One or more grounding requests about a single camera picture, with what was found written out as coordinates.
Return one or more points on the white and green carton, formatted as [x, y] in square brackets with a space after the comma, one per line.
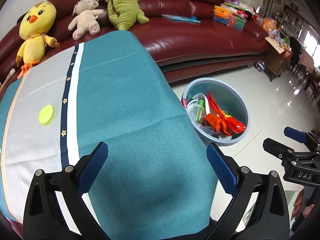
[200, 110]

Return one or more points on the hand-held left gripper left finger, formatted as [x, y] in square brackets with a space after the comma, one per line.
[93, 165]

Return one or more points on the thin blue book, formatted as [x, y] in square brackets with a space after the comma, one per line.
[180, 18]

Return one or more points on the dark red leather sofa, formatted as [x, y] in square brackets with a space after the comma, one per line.
[200, 37]

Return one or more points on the pale plastic crate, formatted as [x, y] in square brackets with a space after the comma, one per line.
[290, 202]

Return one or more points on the red plastic wrapper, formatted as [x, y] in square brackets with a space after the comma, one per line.
[225, 122]

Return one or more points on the purple striped ball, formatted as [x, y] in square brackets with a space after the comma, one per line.
[260, 66]

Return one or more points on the yellow chick plush toy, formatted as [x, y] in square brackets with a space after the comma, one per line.
[37, 22]

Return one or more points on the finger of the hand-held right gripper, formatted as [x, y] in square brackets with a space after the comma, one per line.
[295, 134]
[277, 148]

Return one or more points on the wooden side cabinet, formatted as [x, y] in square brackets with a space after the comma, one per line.
[275, 62]

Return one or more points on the pile of colourful toys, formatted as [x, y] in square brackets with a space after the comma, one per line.
[230, 17]

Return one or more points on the green dinosaur plush toy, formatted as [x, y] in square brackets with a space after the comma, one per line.
[122, 7]

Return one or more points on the beige lamb plush toy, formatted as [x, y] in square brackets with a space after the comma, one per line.
[86, 17]

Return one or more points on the wooden dining chair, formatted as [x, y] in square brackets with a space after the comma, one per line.
[306, 77]

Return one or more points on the beige rabbit plush toy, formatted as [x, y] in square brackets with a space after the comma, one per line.
[8, 78]

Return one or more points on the blue plastic bin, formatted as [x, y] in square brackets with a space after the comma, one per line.
[237, 105]

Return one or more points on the person's right hand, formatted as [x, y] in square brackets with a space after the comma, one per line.
[300, 205]

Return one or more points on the yellow-green round lid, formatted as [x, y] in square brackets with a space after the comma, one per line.
[47, 115]

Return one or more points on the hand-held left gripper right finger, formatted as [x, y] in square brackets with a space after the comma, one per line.
[221, 167]

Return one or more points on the teal and grey tablecloth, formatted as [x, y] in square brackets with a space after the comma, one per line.
[137, 105]

